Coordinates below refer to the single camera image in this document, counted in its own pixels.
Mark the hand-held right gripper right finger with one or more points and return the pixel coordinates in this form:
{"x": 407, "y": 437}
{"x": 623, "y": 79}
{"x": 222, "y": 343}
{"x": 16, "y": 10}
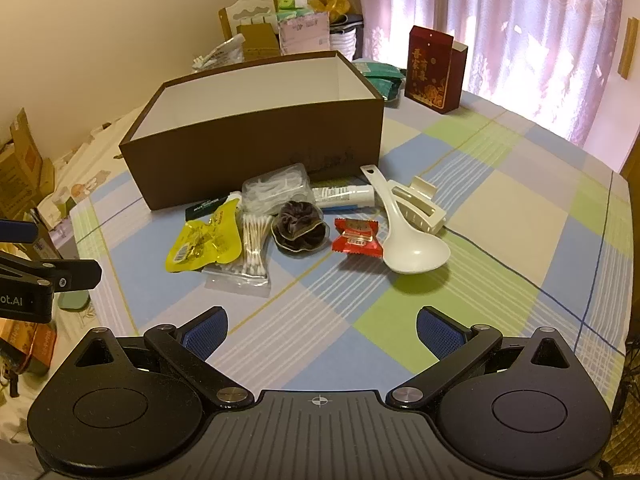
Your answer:
{"x": 440, "y": 332}

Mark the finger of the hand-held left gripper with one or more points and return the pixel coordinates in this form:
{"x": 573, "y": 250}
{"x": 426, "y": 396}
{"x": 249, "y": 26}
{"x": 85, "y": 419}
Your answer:
{"x": 75, "y": 274}
{"x": 17, "y": 231}

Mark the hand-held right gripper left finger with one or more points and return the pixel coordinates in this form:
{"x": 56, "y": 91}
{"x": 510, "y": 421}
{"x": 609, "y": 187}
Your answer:
{"x": 207, "y": 332}

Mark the white rice spoon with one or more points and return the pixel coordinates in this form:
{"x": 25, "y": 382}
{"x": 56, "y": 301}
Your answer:
{"x": 410, "y": 252}

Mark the yellow snack packet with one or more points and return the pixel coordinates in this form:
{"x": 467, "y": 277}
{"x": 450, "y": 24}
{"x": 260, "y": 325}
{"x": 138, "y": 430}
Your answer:
{"x": 200, "y": 245}

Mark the bag of cotton swabs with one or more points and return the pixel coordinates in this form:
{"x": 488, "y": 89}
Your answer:
{"x": 252, "y": 250}

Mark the cream hair claw clip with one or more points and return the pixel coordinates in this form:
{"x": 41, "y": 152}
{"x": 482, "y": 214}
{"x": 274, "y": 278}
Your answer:
{"x": 425, "y": 210}

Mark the dark green tube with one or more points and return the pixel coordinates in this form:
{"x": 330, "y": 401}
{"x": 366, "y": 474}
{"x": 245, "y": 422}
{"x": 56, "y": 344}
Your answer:
{"x": 205, "y": 209}

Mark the red candy packet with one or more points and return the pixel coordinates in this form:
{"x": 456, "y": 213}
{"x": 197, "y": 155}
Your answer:
{"x": 357, "y": 240}

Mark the dark brown scrunchie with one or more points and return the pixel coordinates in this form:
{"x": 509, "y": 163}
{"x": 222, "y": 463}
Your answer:
{"x": 297, "y": 227}

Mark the small white bottle green label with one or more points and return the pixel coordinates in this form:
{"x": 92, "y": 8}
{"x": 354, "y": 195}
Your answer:
{"x": 345, "y": 195}

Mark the brown cardboard box white inside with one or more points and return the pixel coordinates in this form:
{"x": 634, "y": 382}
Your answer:
{"x": 225, "y": 160}

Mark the mint green object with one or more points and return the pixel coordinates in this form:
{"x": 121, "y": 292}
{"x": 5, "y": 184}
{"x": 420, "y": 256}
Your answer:
{"x": 74, "y": 301}

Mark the white green carton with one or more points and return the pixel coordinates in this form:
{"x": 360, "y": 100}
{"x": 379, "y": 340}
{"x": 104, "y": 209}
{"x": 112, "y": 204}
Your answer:
{"x": 55, "y": 215}

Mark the orange gift box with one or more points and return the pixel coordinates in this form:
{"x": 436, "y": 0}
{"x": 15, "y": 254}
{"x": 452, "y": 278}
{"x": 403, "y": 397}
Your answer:
{"x": 27, "y": 347}

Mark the open cardboard carton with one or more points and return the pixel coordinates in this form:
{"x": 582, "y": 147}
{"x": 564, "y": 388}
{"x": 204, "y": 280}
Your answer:
{"x": 20, "y": 170}

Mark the cream bear print cloth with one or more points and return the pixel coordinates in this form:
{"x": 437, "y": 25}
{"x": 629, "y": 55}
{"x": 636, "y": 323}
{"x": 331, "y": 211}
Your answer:
{"x": 95, "y": 160}

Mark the wicker chair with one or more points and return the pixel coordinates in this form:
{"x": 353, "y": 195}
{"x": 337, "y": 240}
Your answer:
{"x": 625, "y": 410}

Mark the dark green foil packet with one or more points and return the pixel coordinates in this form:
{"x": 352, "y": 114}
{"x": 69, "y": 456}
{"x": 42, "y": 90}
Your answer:
{"x": 387, "y": 87}
{"x": 375, "y": 67}

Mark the wooden door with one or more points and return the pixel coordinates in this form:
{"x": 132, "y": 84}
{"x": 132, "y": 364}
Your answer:
{"x": 632, "y": 155}

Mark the red gift box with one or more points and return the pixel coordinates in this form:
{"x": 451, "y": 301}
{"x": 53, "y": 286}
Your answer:
{"x": 427, "y": 70}

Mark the silver printed plastic bag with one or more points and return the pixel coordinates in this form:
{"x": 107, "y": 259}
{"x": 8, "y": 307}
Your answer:
{"x": 220, "y": 52}

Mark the brown cardboard carton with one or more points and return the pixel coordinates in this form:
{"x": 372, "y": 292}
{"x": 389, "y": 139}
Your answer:
{"x": 257, "y": 42}

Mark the stack of white paper bowls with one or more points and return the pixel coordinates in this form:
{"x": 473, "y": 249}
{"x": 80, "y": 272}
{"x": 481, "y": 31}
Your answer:
{"x": 342, "y": 42}

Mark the pink printed paper bag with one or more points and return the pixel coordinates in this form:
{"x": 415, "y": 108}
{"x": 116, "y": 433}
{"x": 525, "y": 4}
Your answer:
{"x": 302, "y": 35}

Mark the white carved wooden rack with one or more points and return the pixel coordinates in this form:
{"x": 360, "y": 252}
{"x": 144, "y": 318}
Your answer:
{"x": 245, "y": 10}

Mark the pink curtain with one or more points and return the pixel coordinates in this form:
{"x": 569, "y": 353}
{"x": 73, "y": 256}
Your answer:
{"x": 500, "y": 10}

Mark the green tissue packs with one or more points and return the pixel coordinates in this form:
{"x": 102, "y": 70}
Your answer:
{"x": 292, "y": 2}

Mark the yellow plastic bag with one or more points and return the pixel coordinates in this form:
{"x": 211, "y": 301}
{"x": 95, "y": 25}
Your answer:
{"x": 332, "y": 5}

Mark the wooden wall strip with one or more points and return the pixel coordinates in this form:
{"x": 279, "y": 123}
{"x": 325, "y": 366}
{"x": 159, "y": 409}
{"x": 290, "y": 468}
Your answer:
{"x": 627, "y": 50}

